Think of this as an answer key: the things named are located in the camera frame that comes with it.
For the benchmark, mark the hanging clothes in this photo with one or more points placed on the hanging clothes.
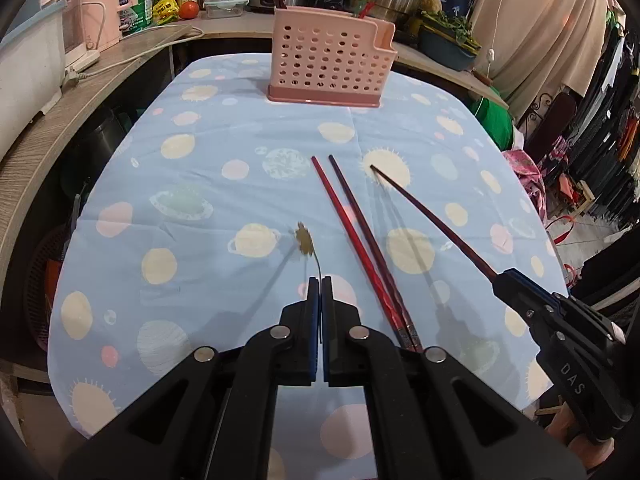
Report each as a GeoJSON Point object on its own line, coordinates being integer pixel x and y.
{"type": "Point", "coordinates": [610, 135]}

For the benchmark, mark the pink floral cloth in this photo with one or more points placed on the pink floral cloth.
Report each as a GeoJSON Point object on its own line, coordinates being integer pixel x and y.
{"type": "Point", "coordinates": [525, 180]}

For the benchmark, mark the pink perforated utensil basket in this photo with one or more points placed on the pink perforated utensil basket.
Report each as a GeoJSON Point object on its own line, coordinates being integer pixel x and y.
{"type": "Point", "coordinates": [330, 55]}

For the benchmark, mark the pink kitchen appliance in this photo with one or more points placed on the pink kitchen appliance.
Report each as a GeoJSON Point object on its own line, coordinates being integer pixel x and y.
{"type": "Point", "coordinates": [107, 5]}

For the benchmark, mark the person's right hand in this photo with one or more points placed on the person's right hand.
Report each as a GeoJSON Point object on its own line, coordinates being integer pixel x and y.
{"type": "Point", "coordinates": [567, 440]}

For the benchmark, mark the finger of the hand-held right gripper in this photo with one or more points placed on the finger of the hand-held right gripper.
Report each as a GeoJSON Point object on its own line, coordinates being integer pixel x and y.
{"type": "Point", "coordinates": [515, 302]}
{"type": "Point", "coordinates": [530, 282]}

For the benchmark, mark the beige curtain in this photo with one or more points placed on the beige curtain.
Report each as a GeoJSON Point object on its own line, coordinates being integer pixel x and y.
{"type": "Point", "coordinates": [540, 25]}

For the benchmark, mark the gold flower-shaped spoon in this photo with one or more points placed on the gold flower-shaped spoon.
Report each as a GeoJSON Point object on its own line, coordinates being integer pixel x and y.
{"type": "Point", "coordinates": [302, 240]}

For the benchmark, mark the green cloth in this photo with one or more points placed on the green cloth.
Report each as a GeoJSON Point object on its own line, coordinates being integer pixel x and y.
{"type": "Point", "coordinates": [495, 120]}

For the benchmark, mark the green-label jar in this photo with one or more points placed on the green-label jar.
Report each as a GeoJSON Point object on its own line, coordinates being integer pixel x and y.
{"type": "Point", "coordinates": [137, 12]}

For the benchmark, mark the dark planter with greens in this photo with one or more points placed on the dark planter with greens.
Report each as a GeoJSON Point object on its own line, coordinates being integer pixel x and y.
{"type": "Point", "coordinates": [445, 45]}

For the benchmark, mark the dark purple chopstick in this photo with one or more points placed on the dark purple chopstick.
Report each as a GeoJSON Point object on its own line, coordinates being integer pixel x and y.
{"type": "Point", "coordinates": [435, 222]}
{"type": "Point", "coordinates": [361, 222]}

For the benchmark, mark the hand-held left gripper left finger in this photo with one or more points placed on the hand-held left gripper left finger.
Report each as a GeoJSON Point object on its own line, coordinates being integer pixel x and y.
{"type": "Point", "coordinates": [312, 320]}

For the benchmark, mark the dark metal pot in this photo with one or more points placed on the dark metal pot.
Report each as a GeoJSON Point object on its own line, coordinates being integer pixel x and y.
{"type": "Point", "coordinates": [102, 140]}

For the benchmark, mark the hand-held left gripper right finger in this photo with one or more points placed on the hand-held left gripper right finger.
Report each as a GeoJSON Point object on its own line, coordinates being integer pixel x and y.
{"type": "Point", "coordinates": [327, 320]}

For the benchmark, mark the red tomato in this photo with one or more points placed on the red tomato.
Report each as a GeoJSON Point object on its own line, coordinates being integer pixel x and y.
{"type": "Point", "coordinates": [189, 10]}

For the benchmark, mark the white plastic tub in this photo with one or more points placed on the white plastic tub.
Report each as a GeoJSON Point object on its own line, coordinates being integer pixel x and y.
{"type": "Point", "coordinates": [25, 75]}

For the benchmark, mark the yellow packet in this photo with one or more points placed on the yellow packet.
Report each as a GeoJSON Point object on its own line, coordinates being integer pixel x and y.
{"type": "Point", "coordinates": [165, 10]}

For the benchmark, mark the dark metal chair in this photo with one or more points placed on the dark metal chair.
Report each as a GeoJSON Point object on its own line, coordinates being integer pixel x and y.
{"type": "Point", "coordinates": [550, 125]}

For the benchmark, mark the blue planet-print tablecloth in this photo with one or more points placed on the blue planet-print tablecloth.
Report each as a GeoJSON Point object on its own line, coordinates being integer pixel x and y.
{"type": "Point", "coordinates": [200, 185]}

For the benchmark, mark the clear food container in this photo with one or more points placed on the clear food container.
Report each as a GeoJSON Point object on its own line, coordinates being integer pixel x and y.
{"type": "Point", "coordinates": [225, 7]}

